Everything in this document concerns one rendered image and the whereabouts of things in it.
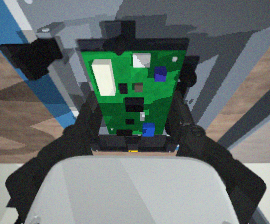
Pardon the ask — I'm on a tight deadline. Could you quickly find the green circuit board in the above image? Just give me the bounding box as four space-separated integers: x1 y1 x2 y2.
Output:
81 50 186 136

